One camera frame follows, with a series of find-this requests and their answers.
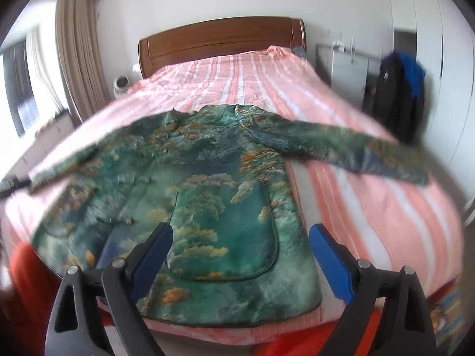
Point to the white round desk fan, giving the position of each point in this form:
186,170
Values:
121,85

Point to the green landscape-print padded jacket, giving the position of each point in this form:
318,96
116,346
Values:
240,254

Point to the brown wooden headboard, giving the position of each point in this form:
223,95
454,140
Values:
224,36

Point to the white bedside drawer cabinet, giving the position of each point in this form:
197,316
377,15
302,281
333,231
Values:
351,73

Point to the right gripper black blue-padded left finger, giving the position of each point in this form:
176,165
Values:
76,326

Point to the red bed base cover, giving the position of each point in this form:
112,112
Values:
35,289

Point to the pink striped bed sheet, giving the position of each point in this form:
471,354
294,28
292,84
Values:
388,221

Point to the beige curtain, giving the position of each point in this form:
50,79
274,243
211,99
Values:
79,56

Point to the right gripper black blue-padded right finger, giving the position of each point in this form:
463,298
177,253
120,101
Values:
405,326

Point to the white wardrobe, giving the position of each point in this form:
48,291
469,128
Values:
445,49

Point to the white window bench cabinet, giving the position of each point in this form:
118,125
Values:
28,151

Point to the black and blue hanging jacket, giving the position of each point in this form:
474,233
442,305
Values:
399,98

